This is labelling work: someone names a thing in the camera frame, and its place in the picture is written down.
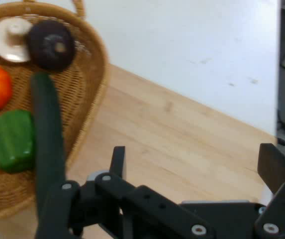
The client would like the dark purple onion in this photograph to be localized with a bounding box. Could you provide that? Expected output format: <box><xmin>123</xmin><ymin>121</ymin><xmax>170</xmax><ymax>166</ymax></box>
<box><xmin>27</xmin><ymin>20</ymin><xmax>76</xmax><ymax>73</ymax></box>

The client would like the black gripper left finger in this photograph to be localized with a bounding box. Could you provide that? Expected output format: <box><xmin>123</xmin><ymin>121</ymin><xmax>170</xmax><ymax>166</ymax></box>
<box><xmin>36</xmin><ymin>146</ymin><xmax>217</xmax><ymax>239</ymax></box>

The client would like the green bell pepper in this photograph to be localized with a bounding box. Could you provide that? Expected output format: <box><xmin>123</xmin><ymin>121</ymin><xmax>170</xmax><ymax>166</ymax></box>
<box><xmin>0</xmin><ymin>109</ymin><xmax>37</xmax><ymax>174</ymax></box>

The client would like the woven wicker basket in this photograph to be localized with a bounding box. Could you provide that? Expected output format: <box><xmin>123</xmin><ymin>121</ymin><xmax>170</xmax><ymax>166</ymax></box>
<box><xmin>0</xmin><ymin>0</ymin><xmax>111</xmax><ymax>224</ymax></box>

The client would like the dark green cucumber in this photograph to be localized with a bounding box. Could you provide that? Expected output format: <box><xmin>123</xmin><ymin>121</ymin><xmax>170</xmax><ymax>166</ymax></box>
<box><xmin>30</xmin><ymin>73</ymin><xmax>68</xmax><ymax>239</ymax></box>

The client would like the beige mushroom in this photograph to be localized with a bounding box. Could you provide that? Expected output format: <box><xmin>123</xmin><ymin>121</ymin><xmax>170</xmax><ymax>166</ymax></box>
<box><xmin>0</xmin><ymin>17</ymin><xmax>33</xmax><ymax>63</ymax></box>

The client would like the wooden cutting board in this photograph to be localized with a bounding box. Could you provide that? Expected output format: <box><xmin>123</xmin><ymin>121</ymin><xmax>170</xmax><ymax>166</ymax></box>
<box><xmin>0</xmin><ymin>63</ymin><xmax>279</xmax><ymax>239</ymax></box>

